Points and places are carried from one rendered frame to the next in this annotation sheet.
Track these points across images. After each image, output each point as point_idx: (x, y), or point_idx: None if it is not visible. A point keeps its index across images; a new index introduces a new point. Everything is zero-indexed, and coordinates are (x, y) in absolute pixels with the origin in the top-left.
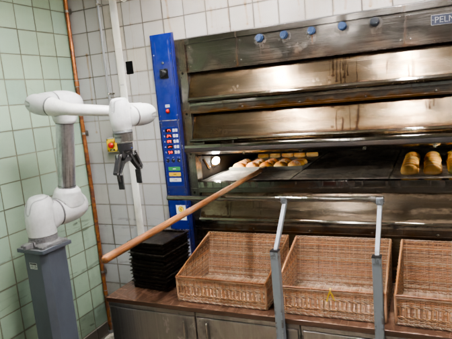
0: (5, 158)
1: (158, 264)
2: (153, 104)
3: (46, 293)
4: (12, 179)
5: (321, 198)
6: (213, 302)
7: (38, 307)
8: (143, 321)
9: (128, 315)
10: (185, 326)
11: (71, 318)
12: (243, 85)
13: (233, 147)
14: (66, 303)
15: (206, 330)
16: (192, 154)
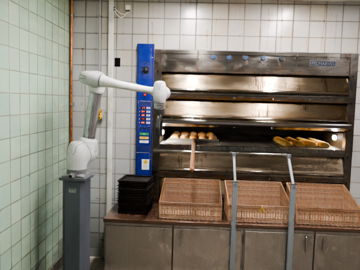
0: (41, 113)
1: (141, 195)
2: None
3: (80, 210)
4: (42, 130)
5: (256, 154)
6: (185, 218)
7: (69, 220)
8: (132, 234)
9: (120, 230)
10: (165, 234)
11: (89, 230)
12: (200, 84)
13: (194, 121)
14: (88, 219)
15: (181, 235)
16: None
